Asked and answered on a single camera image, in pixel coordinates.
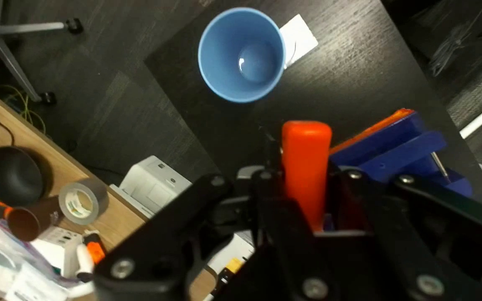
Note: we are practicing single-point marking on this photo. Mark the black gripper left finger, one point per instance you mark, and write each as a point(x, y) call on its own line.
point(196, 244)

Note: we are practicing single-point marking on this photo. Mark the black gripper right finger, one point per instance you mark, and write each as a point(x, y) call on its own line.
point(418, 251)

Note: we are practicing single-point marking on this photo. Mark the orange block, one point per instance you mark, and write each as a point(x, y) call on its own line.
point(306, 161)

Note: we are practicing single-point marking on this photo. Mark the brown cup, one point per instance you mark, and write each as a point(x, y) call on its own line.
point(28, 219)

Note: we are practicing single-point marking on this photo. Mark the big blue cup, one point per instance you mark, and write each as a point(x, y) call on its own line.
point(241, 55)

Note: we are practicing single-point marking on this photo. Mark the white cardboard box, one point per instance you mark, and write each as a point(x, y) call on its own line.
point(154, 186)

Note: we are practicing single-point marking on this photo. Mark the wooden desk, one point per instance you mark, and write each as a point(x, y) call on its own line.
point(40, 167)

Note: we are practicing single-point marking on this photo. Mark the clear plastic bag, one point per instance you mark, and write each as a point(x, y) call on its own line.
point(12, 268)

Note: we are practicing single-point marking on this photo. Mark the black bowl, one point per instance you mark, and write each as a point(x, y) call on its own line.
point(15, 176)

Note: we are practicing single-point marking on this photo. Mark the white paper sheet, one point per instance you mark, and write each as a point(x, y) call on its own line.
point(301, 35)

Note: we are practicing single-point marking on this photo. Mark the grey office chair base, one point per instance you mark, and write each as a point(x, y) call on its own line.
point(12, 38)

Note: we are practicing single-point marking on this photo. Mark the grey duct tape roll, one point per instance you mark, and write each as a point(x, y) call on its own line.
point(82, 201)

